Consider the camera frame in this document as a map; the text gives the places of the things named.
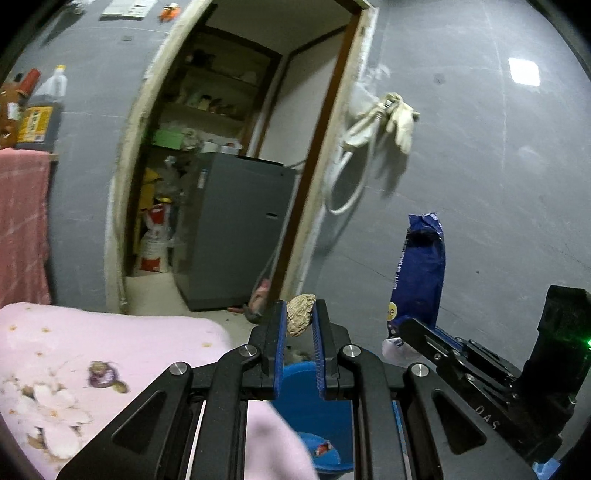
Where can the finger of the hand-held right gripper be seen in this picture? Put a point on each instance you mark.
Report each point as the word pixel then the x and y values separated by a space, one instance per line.
pixel 425 339

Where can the beige wrapper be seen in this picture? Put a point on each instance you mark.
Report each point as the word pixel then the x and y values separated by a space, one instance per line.
pixel 300 314

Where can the pink floral tablecloth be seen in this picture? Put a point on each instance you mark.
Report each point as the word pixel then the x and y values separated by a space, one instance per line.
pixel 138 332

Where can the white and red sack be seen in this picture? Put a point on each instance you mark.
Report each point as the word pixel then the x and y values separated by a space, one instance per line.
pixel 154 249

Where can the grey cabinet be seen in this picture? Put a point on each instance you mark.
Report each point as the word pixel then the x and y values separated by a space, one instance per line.
pixel 231 230

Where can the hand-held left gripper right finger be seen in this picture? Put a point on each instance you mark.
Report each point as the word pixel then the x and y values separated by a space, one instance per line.
pixel 318 353

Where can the brown snack bag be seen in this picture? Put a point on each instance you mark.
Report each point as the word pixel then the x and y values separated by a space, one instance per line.
pixel 9 120

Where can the white gloves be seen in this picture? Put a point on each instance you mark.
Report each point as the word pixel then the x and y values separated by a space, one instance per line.
pixel 401 120

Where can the blue plastic bucket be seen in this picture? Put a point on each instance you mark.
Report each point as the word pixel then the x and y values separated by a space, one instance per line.
pixel 323 415

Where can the pink checked cloth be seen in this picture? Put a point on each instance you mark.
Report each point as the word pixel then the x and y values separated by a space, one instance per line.
pixel 23 221

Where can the red wrapper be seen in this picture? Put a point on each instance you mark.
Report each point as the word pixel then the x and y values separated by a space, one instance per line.
pixel 323 448

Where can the white plastic wrapper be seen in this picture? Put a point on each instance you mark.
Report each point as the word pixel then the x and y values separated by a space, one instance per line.
pixel 395 351

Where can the purple wrapper scrap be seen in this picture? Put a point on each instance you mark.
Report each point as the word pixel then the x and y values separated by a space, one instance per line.
pixel 104 374

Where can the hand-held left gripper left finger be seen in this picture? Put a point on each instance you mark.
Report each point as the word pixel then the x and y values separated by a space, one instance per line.
pixel 277 344

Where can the white wall paper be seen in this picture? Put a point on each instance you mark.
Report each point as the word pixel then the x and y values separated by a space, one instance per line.
pixel 127 7

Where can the green box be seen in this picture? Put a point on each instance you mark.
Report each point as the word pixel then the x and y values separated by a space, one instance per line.
pixel 171 138

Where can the pink slipper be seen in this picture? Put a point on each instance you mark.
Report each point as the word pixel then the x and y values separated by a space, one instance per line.
pixel 261 290

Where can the yellow bag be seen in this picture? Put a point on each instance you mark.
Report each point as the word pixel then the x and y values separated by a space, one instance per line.
pixel 150 182

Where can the dark blue snack wrapper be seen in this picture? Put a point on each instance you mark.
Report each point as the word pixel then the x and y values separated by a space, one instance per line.
pixel 420 272

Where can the large cooking oil bottle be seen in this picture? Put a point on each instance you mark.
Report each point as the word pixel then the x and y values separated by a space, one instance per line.
pixel 39 120

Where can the white door frame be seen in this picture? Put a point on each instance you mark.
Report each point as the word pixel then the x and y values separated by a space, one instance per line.
pixel 138 115

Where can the wooden storage shelf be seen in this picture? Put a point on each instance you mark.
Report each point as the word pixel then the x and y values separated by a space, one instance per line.
pixel 221 76

